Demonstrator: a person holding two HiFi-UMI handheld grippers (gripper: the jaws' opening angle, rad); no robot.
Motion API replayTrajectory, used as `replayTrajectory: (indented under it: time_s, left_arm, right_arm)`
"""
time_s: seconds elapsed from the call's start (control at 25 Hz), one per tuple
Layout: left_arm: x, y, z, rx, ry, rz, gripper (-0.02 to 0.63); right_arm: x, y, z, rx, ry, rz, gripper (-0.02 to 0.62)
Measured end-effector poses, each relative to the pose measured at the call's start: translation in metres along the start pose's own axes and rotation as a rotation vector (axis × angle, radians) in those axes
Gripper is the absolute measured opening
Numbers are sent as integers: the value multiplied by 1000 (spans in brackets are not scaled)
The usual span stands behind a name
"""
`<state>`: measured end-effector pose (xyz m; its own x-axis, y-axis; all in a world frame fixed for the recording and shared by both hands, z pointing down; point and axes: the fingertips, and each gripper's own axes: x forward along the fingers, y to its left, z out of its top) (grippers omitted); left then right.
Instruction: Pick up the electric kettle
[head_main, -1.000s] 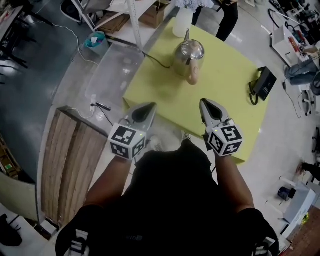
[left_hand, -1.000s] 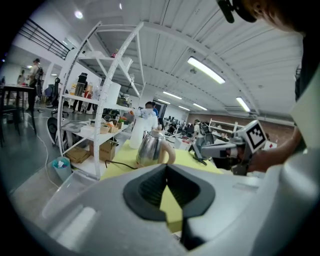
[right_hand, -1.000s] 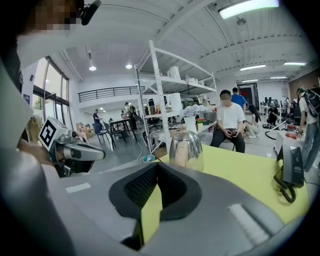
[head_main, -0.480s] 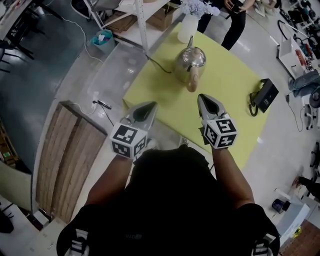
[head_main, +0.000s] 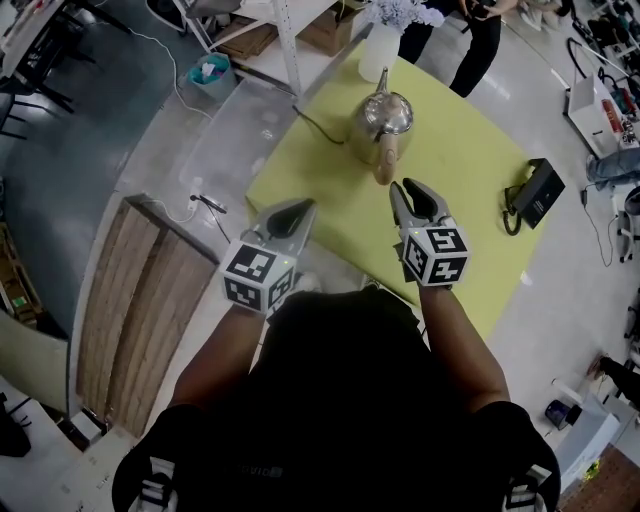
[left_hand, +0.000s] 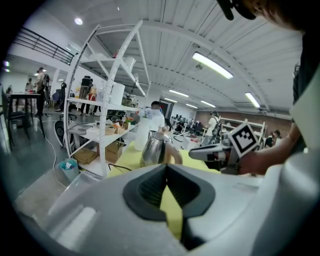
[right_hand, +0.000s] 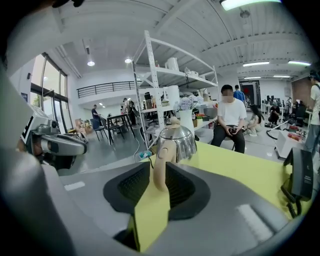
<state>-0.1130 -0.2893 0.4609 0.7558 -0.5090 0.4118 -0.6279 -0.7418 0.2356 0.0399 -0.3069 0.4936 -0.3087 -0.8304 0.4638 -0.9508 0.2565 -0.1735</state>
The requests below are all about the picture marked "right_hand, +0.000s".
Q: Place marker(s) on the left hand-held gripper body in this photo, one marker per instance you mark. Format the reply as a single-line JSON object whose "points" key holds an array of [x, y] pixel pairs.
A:
{"points": [[37, 125]]}

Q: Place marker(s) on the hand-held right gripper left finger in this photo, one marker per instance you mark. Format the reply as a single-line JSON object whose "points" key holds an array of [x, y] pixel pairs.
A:
{"points": [[87, 200]]}

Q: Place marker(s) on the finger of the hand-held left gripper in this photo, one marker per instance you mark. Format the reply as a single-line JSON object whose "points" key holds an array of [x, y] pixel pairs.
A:
{"points": [[62, 162], [75, 147]]}

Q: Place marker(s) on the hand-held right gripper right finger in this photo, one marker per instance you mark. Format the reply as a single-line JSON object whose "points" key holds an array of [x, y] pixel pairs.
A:
{"points": [[225, 212]]}

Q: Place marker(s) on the person's left forearm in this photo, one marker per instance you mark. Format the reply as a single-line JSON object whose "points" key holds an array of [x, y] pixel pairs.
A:
{"points": [[23, 147]]}

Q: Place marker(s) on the person's left hand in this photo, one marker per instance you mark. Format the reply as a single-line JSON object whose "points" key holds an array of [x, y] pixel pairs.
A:
{"points": [[40, 150]]}

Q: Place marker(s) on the stacked cardboard boxes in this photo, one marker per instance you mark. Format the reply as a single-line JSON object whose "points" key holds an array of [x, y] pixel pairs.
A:
{"points": [[83, 127]]}

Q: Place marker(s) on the black chair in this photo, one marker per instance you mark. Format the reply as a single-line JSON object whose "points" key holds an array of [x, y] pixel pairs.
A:
{"points": [[98, 127]]}

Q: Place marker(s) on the yellow-green tablecloth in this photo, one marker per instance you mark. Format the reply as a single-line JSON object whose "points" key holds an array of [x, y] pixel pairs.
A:
{"points": [[237, 165]]}

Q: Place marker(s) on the large glass window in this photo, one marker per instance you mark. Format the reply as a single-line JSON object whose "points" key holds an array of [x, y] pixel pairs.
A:
{"points": [[51, 75]]}

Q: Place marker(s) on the long table black legs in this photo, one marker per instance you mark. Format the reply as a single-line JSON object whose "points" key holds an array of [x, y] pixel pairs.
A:
{"points": [[117, 117]]}

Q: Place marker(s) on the black balcony railing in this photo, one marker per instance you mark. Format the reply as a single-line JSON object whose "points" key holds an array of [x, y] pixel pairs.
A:
{"points": [[107, 86]]}

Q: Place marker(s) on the round pendant lamp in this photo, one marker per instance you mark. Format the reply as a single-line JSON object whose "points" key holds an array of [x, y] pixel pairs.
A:
{"points": [[91, 63], [128, 60]]}

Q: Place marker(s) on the black desk telephone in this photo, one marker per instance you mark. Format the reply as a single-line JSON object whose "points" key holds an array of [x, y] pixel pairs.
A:
{"points": [[302, 172]]}

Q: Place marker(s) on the white low cabinet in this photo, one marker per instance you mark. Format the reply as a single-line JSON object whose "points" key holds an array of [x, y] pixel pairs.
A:
{"points": [[287, 145]]}

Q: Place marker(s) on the white vase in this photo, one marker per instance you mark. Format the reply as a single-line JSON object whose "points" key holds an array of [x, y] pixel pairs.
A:
{"points": [[187, 122]]}

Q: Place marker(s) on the small potted red flowers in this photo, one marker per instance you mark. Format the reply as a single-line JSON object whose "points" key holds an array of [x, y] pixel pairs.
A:
{"points": [[200, 117]]}

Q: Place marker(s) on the white metal shelving rack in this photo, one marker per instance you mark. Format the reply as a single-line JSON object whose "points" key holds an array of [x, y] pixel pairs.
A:
{"points": [[153, 82]]}

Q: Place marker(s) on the red box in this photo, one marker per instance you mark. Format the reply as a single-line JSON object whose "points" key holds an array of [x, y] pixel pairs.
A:
{"points": [[296, 136]]}

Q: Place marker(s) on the white cylindrical container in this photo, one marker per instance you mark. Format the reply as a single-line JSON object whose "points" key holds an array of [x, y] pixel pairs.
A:
{"points": [[173, 95]]}

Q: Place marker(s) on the desk with black monitors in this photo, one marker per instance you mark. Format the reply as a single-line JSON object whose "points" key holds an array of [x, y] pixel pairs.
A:
{"points": [[268, 98]]}

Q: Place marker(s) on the dark double door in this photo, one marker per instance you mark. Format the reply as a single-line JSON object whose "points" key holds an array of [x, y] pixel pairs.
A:
{"points": [[250, 92]]}

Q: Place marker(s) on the white rectangular appliance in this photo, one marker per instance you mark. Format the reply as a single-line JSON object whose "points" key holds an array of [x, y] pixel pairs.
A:
{"points": [[172, 63]]}

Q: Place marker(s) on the ceiling strip light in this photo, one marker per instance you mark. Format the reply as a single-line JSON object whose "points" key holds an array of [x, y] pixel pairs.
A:
{"points": [[299, 62], [256, 64]]}

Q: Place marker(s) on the long ceiling light panel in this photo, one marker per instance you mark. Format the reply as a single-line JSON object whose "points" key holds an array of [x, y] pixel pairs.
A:
{"points": [[250, 3]]}

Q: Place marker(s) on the blue wall poster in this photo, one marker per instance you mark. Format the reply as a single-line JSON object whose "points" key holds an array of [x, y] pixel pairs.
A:
{"points": [[24, 97]]}

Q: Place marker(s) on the black head-worn camera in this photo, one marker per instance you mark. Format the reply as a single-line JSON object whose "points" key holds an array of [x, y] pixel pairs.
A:
{"points": [[67, 2]]}

